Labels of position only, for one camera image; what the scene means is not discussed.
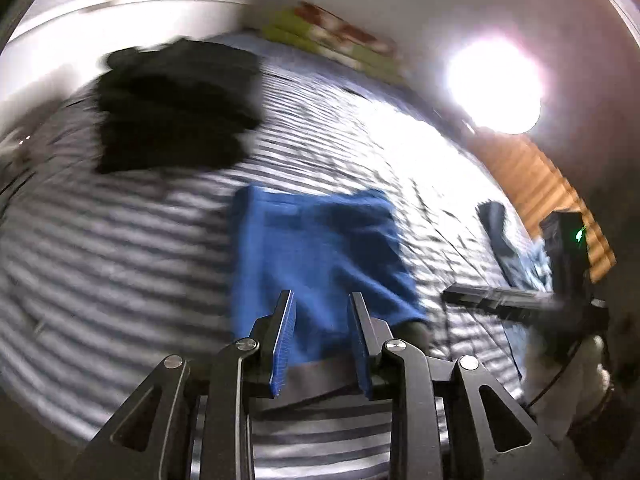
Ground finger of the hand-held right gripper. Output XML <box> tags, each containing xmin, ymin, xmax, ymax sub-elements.
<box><xmin>442</xmin><ymin>283</ymin><xmax>557</xmax><ymax>324</ymax></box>

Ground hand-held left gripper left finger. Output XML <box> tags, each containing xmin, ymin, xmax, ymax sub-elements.
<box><xmin>75</xmin><ymin>289</ymin><xmax>297</xmax><ymax>480</ymax></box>

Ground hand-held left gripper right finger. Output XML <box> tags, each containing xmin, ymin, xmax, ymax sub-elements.
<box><xmin>348</xmin><ymin>291</ymin><xmax>566</xmax><ymax>480</ymax></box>

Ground blue shorts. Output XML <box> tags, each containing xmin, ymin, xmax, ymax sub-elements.
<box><xmin>229</xmin><ymin>185</ymin><xmax>431</xmax><ymax>402</ymax></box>

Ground person's right hand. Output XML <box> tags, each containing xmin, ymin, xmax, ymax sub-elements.
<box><xmin>524</xmin><ymin>334</ymin><xmax>613</xmax><ymax>443</ymax></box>

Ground dark blue garment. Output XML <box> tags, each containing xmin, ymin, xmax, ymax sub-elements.
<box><xmin>476</xmin><ymin>200</ymin><xmax>526</xmax><ymax>282</ymax></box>

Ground blue white striped quilt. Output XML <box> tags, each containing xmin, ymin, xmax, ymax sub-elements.
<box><xmin>0</xmin><ymin>30</ymin><xmax>556</xmax><ymax>480</ymax></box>

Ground black folded garment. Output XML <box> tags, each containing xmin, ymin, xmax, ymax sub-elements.
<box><xmin>92</xmin><ymin>36</ymin><xmax>264</xmax><ymax>176</ymax></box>

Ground red floral folded blanket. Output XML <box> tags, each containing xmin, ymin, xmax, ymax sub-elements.
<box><xmin>295</xmin><ymin>2</ymin><xmax>397</xmax><ymax>54</ymax></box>

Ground wooden slatted bed rail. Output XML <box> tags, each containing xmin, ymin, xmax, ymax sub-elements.
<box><xmin>470</xmin><ymin>129</ymin><xmax>617</xmax><ymax>284</ymax></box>

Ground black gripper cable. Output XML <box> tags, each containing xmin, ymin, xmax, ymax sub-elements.
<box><xmin>526</xmin><ymin>332</ymin><xmax>610</xmax><ymax>409</ymax></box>

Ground ring light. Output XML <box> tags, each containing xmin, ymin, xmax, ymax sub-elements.
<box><xmin>444</xmin><ymin>31</ymin><xmax>544</xmax><ymax>136</ymax></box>

